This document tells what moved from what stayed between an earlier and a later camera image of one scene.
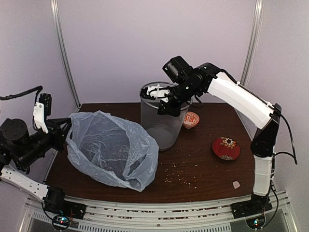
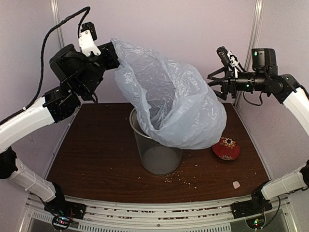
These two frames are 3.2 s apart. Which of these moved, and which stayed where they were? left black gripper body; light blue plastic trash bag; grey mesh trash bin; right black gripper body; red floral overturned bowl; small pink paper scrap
Moved: grey mesh trash bin; left black gripper body; right black gripper body; light blue plastic trash bag
Stayed: small pink paper scrap; red floral overturned bowl
